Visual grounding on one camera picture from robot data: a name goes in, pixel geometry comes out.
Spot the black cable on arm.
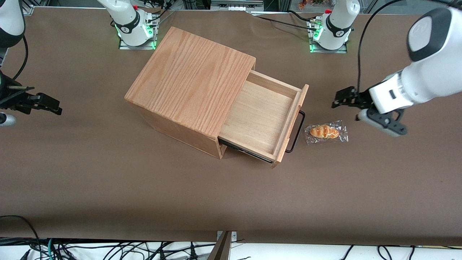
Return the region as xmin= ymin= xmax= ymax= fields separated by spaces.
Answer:
xmin=13 ymin=35 xmax=29 ymax=81
xmin=357 ymin=0 xmax=452 ymax=95

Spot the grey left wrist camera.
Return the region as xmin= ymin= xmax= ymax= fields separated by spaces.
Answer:
xmin=355 ymin=108 xmax=408 ymax=138

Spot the light wooden drawer cabinet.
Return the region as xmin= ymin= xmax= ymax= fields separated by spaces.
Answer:
xmin=125 ymin=26 xmax=257 ymax=159

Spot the long black table cable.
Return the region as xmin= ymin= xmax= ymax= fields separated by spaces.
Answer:
xmin=248 ymin=12 xmax=314 ymax=31

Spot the metal base plate right arm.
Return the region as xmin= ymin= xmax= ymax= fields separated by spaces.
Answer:
xmin=118 ymin=14 xmax=160 ymax=50

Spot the black metal drawer handle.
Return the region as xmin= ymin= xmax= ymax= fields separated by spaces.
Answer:
xmin=285 ymin=110 xmax=306 ymax=153

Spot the light wooden drawer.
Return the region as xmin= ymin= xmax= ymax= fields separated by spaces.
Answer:
xmin=218 ymin=70 xmax=309 ymax=169

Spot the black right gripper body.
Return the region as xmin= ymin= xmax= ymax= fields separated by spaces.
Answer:
xmin=0 ymin=83 xmax=36 ymax=111

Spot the bread roll in clear wrapper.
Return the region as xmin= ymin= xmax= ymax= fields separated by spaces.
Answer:
xmin=304 ymin=120 xmax=349 ymax=146

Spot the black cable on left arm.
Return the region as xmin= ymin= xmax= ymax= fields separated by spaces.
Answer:
xmin=357 ymin=0 xmax=452 ymax=95

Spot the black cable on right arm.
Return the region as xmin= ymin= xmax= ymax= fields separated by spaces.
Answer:
xmin=13 ymin=35 xmax=29 ymax=81

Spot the black cable at right base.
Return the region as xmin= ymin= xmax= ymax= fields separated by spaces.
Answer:
xmin=144 ymin=0 xmax=174 ymax=22

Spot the grey electronics box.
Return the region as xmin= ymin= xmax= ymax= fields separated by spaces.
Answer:
xmin=210 ymin=0 xmax=265 ymax=11

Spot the short black table cable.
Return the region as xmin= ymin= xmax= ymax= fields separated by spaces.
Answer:
xmin=287 ymin=10 xmax=318 ymax=24

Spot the looping black floor cable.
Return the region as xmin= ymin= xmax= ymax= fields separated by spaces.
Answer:
xmin=0 ymin=215 xmax=41 ymax=260

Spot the brown angled post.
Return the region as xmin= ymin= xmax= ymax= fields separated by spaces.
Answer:
xmin=208 ymin=231 xmax=232 ymax=260

